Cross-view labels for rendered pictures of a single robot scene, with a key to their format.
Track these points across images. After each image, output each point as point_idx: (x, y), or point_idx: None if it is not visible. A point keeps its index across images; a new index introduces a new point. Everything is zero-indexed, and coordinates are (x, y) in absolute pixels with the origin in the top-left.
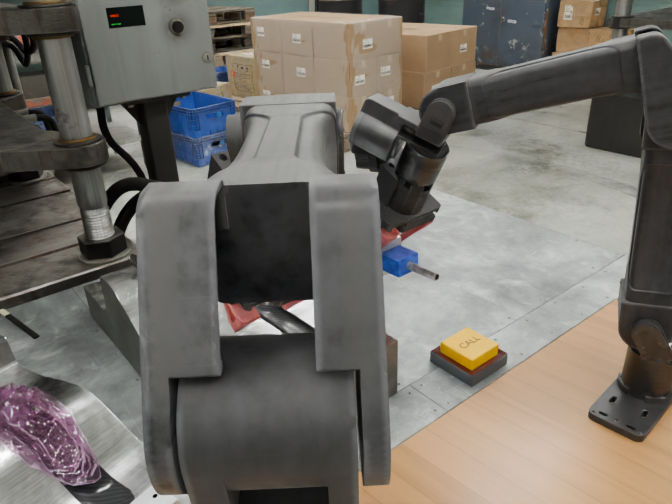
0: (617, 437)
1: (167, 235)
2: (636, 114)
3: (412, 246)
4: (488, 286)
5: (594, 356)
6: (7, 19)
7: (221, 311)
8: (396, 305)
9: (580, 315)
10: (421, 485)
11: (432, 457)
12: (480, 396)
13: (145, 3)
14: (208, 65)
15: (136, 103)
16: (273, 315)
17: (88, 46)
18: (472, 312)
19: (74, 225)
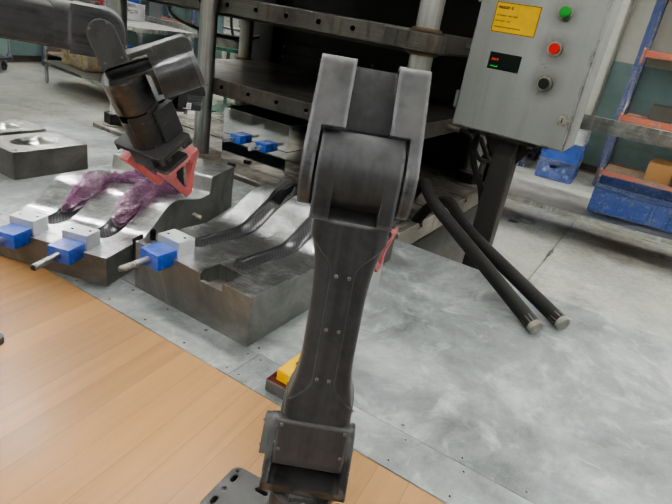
0: (205, 494)
1: None
2: None
3: (514, 356)
4: (464, 412)
5: (355, 497)
6: (397, 34)
7: (271, 232)
8: (383, 346)
9: (445, 494)
10: (139, 360)
11: (170, 366)
12: (254, 396)
13: (525, 56)
14: (560, 128)
15: (484, 134)
16: (280, 254)
17: (465, 76)
18: (399, 396)
19: (415, 206)
